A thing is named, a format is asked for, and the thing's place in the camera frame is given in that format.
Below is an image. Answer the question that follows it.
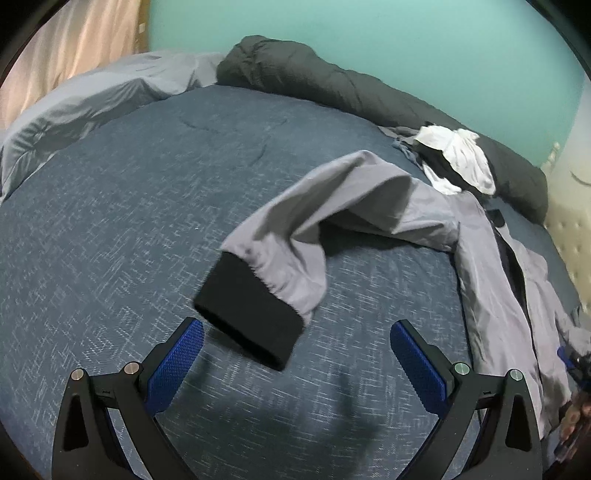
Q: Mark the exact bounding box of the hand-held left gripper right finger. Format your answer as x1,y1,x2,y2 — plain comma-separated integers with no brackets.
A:
389,318,543,480

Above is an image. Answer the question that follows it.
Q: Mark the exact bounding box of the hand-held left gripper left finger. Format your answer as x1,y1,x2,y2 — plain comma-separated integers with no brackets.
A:
52,316,206,480

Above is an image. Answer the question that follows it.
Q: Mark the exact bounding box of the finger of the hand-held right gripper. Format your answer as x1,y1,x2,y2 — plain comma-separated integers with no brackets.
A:
556,346,591,385

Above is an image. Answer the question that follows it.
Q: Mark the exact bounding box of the grey jacket with black lining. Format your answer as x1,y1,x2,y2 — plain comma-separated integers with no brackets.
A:
193,150,591,439

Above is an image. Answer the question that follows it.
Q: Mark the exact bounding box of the person's right hand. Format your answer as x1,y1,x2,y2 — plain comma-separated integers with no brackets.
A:
560,389,591,446

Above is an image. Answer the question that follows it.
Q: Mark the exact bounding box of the cream tufted headboard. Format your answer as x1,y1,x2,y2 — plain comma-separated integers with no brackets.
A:
542,141,591,301

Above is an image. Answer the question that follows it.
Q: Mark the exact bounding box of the bed with blue sheet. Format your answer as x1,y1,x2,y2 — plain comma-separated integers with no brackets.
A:
0,85,585,480

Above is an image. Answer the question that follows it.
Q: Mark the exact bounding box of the white and black garment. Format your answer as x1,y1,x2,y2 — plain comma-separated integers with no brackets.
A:
418,140,468,186

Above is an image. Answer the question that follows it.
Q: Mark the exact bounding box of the small blue-grey cloth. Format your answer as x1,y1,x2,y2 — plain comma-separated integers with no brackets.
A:
392,127,426,163

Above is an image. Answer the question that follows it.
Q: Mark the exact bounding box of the light grey bed sheet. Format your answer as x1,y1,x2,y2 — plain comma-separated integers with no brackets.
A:
0,51,227,204

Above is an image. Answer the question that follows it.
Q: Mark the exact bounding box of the dark grey rolled duvet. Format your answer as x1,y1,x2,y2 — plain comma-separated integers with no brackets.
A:
216,34,549,224

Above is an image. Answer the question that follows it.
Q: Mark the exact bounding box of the pink curtain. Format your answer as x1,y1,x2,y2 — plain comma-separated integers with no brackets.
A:
0,0,148,134

